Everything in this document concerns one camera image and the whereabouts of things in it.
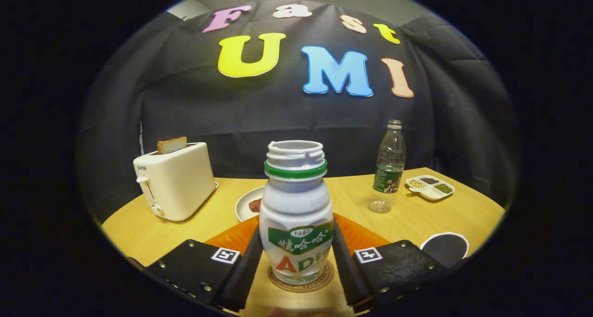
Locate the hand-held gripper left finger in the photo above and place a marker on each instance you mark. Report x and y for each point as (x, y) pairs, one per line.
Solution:
(241, 280)

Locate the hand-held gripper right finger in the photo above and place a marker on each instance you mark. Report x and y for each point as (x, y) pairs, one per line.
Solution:
(350, 275)

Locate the round cork coaster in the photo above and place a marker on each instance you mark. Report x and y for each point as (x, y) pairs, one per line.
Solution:
(301, 288)

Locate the white juice bottle green label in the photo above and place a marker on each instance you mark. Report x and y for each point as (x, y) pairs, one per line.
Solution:
(296, 201)

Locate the clear plastic water bottle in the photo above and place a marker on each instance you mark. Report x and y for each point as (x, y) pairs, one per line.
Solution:
(388, 178)

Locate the white round plate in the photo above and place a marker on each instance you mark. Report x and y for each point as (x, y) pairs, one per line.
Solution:
(242, 206)

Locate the red meat slice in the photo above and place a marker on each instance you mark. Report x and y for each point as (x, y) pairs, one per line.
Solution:
(255, 205)

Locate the wooden table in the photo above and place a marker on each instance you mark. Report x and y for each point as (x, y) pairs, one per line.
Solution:
(352, 196)

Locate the white toaster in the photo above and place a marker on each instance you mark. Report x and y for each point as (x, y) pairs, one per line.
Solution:
(180, 182)

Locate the white divided grain dish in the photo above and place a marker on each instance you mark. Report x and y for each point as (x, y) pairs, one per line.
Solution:
(431, 193)

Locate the toast slice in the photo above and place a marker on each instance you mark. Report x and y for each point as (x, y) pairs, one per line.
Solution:
(172, 145)

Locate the black backdrop cloth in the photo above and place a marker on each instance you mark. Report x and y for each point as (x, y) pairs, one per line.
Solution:
(185, 108)

